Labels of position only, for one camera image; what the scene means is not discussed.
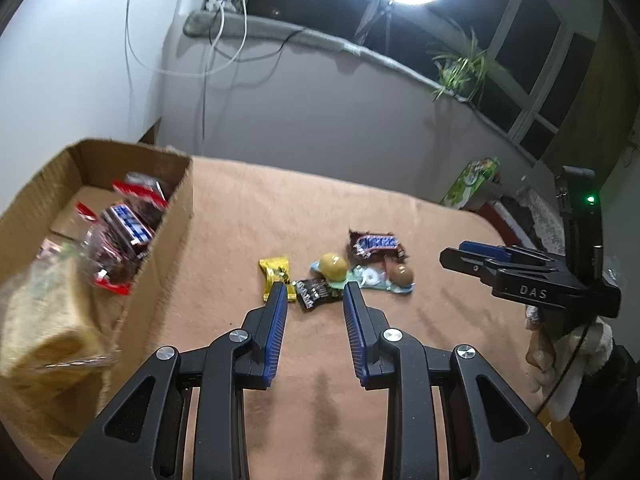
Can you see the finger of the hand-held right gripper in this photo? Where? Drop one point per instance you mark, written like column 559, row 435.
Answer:
column 487, row 250
column 467, row 265

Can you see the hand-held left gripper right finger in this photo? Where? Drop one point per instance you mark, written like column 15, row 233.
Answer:
column 356, row 340

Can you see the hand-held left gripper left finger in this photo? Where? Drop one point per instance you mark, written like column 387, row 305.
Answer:
column 275, row 340

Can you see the dark candy packet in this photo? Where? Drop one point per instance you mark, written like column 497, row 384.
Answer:
column 310, row 294

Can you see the brown chocolate ball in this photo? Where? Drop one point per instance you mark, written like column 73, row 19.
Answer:
column 401, row 275

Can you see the yellow candy packet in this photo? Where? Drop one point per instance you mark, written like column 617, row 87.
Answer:
column 275, row 271

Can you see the yellow jelly cup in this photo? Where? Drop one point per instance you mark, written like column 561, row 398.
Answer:
column 333, row 265

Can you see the brown chocolate bar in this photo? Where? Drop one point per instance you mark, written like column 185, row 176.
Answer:
column 377, row 244

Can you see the cardboard box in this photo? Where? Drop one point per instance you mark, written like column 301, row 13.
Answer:
column 165, row 270

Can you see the clear bag of chocolate bars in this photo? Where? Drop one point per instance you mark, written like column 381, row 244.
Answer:
column 127, row 225

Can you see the bagged sliced bread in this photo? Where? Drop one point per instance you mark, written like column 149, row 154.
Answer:
column 45, row 330

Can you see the red box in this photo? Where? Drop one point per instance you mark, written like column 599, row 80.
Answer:
column 500, row 217

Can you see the white lace cloth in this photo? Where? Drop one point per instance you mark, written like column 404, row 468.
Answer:
column 547, row 222

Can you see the green printed carton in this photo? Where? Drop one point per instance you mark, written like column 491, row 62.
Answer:
column 467, row 185

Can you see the tan blanket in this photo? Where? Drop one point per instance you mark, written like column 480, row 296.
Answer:
column 300, row 200

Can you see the potted spider plant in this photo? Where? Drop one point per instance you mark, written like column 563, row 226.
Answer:
column 462, row 67

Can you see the black tripod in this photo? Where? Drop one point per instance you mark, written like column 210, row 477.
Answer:
column 386, row 20

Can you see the grey window sill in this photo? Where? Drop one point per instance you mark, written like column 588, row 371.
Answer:
column 300, row 35

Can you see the white cabinet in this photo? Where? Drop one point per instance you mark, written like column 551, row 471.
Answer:
column 65, row 85

